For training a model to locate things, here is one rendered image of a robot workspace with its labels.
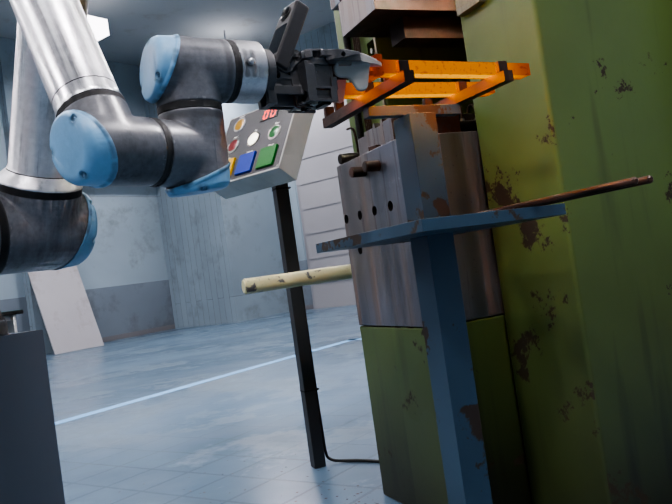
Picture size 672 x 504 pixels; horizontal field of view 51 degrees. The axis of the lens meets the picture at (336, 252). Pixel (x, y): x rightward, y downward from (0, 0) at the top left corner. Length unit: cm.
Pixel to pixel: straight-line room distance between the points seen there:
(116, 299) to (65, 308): 140
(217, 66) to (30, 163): 47
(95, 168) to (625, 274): 113
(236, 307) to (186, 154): 1121
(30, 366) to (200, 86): 58
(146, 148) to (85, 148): 8
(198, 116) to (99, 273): 1151
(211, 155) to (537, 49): 84
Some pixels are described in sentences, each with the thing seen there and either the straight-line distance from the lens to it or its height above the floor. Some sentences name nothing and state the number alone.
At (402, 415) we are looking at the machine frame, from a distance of 184.
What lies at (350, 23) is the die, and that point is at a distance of 202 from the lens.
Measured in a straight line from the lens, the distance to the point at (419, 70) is 124.
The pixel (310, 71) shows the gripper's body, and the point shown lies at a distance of 109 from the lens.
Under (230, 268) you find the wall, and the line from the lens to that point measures 1212.
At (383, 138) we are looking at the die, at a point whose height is 95.
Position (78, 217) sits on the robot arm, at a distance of 139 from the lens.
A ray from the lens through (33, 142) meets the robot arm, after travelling 134.
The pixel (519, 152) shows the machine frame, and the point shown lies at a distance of 163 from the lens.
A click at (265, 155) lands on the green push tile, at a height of 101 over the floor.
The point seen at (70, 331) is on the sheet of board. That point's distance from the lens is 1131.
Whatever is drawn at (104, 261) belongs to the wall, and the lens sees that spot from 1254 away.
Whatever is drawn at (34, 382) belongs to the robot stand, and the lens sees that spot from 130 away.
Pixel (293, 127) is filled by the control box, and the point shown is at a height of 109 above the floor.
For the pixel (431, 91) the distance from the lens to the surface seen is 140.
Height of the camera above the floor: 63
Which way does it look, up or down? 2 degrees up
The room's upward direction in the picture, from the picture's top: 8 degrees counter-clockwise
